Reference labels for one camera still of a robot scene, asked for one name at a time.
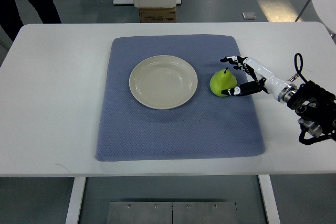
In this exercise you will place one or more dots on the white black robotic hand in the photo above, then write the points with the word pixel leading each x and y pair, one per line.
pixel 263 80

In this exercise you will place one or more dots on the green pear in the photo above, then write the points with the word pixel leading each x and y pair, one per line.
pixel 222 80

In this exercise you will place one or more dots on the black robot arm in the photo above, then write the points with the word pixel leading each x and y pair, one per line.
pixel 315 107

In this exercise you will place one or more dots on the grey floor socket plate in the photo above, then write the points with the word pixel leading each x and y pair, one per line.
pixel 249 16

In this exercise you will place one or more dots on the cream round plate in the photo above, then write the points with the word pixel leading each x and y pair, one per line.
pixel 163 82

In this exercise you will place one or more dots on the blue textured mat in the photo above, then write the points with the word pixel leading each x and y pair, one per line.
pixel 206 126

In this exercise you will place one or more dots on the brown cardboard box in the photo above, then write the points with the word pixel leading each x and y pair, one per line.
pixel 157 15

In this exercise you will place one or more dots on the right white table leg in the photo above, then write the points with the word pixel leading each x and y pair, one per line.
pixel 268 198

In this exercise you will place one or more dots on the white table leg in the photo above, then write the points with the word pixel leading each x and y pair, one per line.
pixel 74 208
pixel 268 198

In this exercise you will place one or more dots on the left white table leg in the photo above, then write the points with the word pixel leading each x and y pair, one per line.
pixel 74 208

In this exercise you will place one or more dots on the grey metal base plate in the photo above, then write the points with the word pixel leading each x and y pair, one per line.
pixel 172 212

